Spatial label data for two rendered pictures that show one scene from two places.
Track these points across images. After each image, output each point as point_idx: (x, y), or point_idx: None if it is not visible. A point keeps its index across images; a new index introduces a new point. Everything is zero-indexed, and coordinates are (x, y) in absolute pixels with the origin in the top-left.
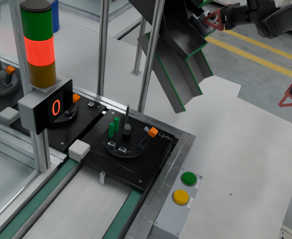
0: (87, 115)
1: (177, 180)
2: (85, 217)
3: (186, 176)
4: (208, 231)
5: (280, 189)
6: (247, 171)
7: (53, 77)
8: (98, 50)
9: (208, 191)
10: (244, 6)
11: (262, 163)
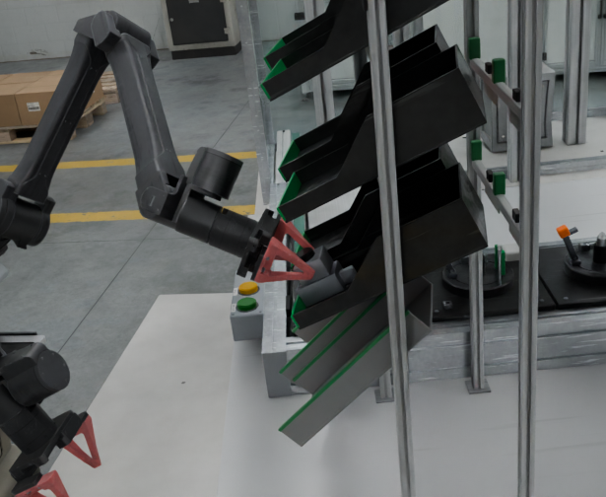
0: (435, 296)
1: (260, 300)
2: None
3: (251, 300)
4: (206, 338)
5: (97, 424)
6: (158, 423)
7: None
8: None
9: (218, 371)
10: (234, 211)
11: (127, 451)
